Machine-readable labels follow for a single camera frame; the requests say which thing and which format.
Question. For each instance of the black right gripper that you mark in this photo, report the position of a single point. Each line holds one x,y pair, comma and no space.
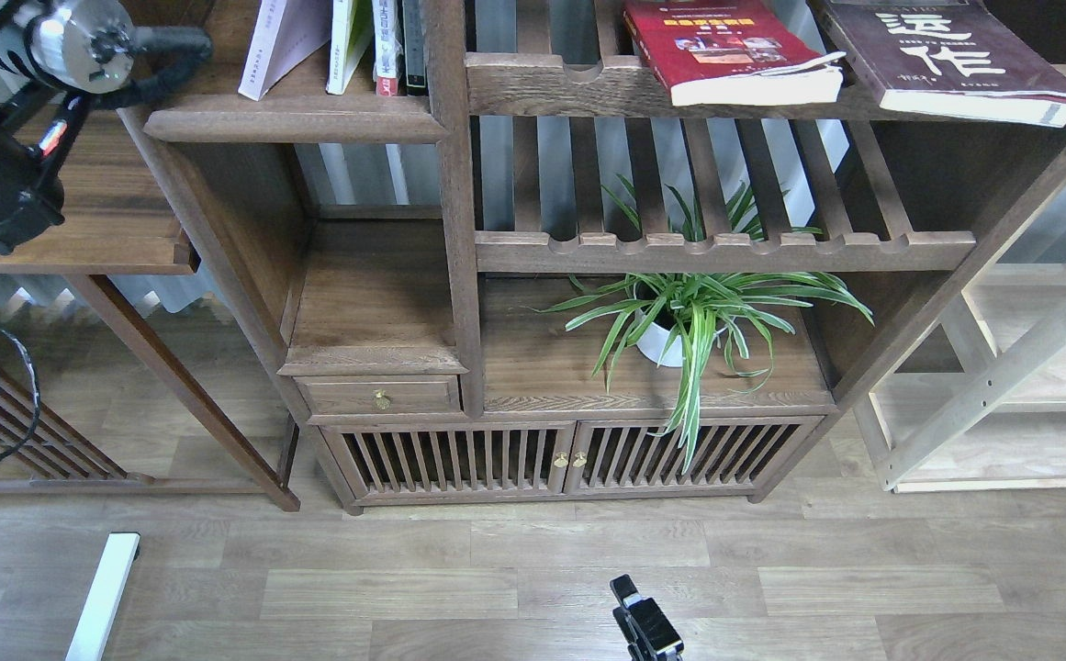
647,630

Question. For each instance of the white lavender paperback book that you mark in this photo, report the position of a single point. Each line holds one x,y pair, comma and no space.
285,33

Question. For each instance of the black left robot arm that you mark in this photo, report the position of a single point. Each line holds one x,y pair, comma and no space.
59,60

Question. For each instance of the light wooden shelf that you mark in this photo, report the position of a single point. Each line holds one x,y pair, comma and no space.
999,422

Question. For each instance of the white plant pot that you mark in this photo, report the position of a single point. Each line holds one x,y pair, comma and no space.
657,346

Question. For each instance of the green spider plant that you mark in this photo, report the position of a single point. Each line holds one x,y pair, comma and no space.
697,310

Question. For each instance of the dark wooden bookshelf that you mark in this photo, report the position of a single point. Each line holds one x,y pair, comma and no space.
409,243

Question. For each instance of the white stand leg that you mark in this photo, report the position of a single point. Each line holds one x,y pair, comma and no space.
100,609

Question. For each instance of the red paperback book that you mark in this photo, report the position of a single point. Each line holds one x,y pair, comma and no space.
730,53

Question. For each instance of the red white upright book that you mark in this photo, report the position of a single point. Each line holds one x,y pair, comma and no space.
388,44

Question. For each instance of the black upright book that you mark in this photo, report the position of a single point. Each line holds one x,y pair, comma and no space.
414,48

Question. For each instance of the dark brown book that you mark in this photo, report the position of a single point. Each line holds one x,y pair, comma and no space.
944,58

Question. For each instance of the white green upright book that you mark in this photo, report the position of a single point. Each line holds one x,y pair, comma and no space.
351,34

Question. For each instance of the dark wooden side table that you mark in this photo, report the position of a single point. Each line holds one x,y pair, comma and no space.
118,221

